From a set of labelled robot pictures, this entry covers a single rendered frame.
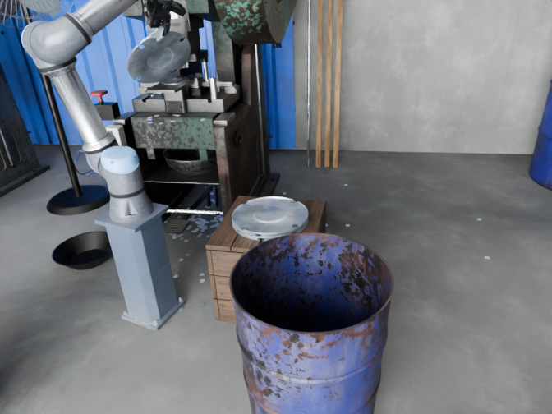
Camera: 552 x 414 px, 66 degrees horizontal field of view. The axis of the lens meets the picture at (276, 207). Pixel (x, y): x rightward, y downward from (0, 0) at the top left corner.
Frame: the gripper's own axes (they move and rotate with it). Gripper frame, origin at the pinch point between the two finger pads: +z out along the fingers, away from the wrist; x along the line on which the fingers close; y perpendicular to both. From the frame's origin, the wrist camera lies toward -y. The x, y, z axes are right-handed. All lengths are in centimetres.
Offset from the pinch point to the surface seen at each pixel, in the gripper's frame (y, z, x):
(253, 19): -23.9, -24.4, 20.1
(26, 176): 37, 177, -60
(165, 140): 0.6, 39.5, 22.8
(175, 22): -15.4, 5.3, -12.3
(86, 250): 41, 97, 37
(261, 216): -1, 8, 83
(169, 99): -5.6, 27.4, 10.1
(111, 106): 15.9, 37.7, -0.3
